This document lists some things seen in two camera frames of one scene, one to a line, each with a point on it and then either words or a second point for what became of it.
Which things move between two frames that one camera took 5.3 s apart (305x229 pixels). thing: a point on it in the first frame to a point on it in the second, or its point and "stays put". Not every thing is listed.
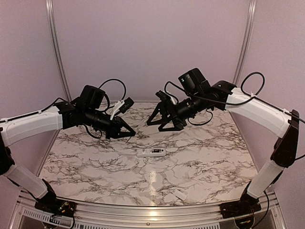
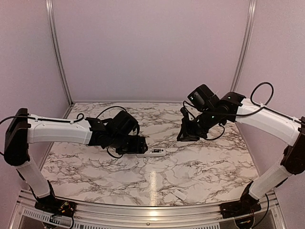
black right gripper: (178, 121) to (188, 135)
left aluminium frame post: (56, 48) stays put
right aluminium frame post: (246, 43) stays put
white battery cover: (179, 194) stays put
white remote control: (151, 152) stays put
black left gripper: (114, 130) to (138, 146)
